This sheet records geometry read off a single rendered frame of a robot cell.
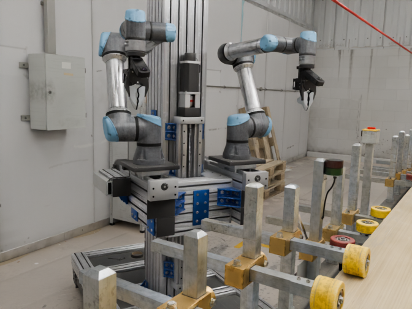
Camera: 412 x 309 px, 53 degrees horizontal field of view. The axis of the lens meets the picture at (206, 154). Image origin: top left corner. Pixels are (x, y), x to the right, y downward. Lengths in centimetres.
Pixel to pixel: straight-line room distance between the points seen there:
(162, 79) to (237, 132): 47
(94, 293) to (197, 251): 25
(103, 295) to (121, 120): 132
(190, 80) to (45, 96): 168
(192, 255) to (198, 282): 6
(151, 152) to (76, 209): 230
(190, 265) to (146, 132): 115
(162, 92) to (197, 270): 142
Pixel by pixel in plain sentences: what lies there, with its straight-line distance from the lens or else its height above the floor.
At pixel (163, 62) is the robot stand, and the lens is 215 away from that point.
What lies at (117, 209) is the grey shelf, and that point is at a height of 18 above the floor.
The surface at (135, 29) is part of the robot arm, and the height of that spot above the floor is 160.
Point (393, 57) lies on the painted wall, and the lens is 953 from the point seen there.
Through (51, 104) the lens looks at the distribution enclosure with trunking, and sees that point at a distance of 354.
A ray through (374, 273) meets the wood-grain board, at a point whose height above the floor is 90.
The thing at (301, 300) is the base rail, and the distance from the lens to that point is 150.
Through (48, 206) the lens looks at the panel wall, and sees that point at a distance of 393.
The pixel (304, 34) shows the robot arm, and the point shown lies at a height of 165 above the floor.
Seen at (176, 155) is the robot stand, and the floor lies 106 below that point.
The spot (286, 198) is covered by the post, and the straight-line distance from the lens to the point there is 126.
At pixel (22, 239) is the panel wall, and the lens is 384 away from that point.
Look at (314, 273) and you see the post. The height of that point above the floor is 75.
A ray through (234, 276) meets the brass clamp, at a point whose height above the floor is 95.
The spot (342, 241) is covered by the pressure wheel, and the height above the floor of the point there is 91.
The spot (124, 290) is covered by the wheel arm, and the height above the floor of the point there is 96.
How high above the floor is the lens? 137
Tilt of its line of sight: 8 degrees down
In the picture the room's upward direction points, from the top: 2 degrees clockwise
